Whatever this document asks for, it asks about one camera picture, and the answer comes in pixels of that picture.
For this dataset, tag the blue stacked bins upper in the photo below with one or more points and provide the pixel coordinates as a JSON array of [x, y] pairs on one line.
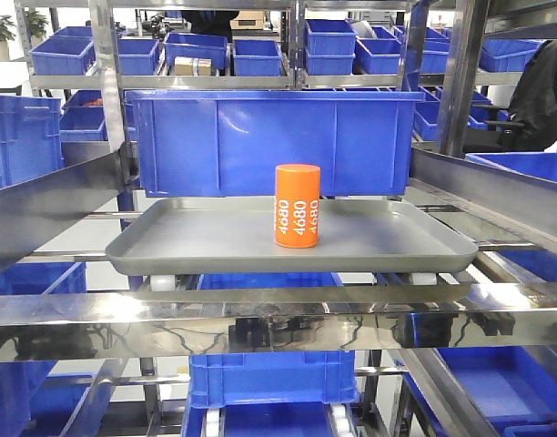
[[330, 47]]

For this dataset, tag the grey metal tray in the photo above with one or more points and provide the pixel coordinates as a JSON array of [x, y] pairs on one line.
[[260, 234]]

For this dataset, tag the blue crate far left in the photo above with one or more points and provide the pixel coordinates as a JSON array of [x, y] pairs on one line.
[[30, 144]]

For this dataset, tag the stainless steel shelf rack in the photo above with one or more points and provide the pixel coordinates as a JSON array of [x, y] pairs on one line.
[[114, 326]]

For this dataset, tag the blue bin upper left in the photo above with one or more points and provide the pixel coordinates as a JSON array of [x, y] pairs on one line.
[[63, 56]]

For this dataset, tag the blue bin lower right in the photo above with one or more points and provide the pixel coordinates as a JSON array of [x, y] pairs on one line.
[[512, 386]]

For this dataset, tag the cardboard box on shelf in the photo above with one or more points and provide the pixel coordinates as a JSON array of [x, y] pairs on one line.
[[192, 66]]

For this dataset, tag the blue bin lower centre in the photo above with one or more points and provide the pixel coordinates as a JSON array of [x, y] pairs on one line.
[[220, 380]]

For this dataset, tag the blue bin right shelf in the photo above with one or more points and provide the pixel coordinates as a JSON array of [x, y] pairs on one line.
[[535, 164]]

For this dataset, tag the large blue plastic bin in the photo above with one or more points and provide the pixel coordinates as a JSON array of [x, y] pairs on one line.
[[228, 143]]

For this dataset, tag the blue bin upper centre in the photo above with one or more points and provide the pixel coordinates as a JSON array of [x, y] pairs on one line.
[[257, 58]]

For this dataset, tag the black jacket on chair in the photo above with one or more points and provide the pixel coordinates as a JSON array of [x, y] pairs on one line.
[[534, 103]]

